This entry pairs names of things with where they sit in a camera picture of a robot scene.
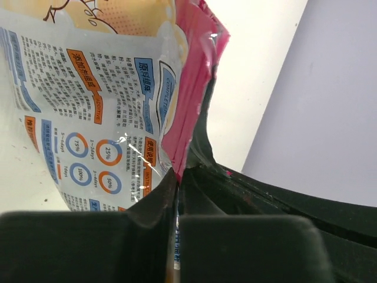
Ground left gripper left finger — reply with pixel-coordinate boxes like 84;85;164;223
1;170;178;282

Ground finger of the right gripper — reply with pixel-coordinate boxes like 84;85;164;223
179;76;376;282

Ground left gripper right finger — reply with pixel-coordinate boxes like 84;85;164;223
180;215;335;282

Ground pet food bag pink white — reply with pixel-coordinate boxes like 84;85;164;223
0;0;232;271

